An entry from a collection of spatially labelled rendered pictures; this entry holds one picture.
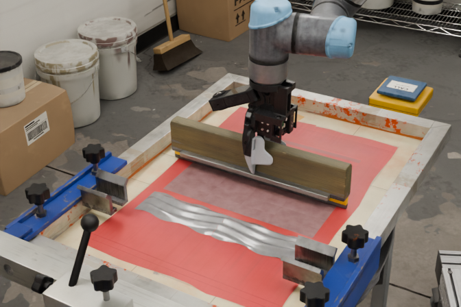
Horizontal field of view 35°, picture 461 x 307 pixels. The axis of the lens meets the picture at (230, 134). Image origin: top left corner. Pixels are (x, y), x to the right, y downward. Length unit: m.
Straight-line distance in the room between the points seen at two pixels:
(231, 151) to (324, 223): 0.25
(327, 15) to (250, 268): 0.47
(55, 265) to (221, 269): 0.29
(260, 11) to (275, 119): 0.21
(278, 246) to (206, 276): 0.15
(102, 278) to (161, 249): 0.33
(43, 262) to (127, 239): 0.22
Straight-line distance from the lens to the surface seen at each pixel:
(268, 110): 1.41
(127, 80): 3.95
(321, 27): 1.31
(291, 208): 1.45
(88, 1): 4.09
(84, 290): 1.11
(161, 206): 1.46
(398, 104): 1.86
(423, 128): 1.69
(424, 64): 4.39
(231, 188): 1.51
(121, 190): 1.43
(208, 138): 1.52
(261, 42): 1.33
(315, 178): 1.43
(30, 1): 3.76
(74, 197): 1.44
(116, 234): 1.41
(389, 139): 1.70
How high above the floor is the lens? 1.81
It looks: 30 degrees down
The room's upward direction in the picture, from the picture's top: 2 degrees counter-clockwise
